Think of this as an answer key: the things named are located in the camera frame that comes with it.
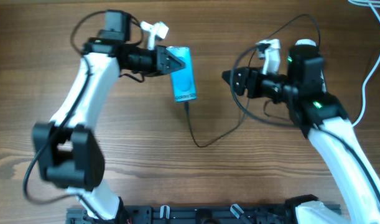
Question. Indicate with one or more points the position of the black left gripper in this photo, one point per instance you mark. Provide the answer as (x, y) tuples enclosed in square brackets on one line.
[(162, 55)]

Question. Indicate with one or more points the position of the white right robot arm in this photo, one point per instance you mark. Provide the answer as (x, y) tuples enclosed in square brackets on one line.
[(319, 115)]

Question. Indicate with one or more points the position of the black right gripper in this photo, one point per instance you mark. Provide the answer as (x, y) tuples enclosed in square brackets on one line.
[(251, 83)]

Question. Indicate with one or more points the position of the Galaxy S25 smartphone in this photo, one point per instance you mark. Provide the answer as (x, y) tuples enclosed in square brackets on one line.
[(183, 81)]

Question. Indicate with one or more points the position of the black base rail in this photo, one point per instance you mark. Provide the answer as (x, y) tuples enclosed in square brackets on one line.
[(265, 213)]

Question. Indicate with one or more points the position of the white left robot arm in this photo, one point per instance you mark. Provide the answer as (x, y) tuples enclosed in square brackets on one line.
[(67, 153)]

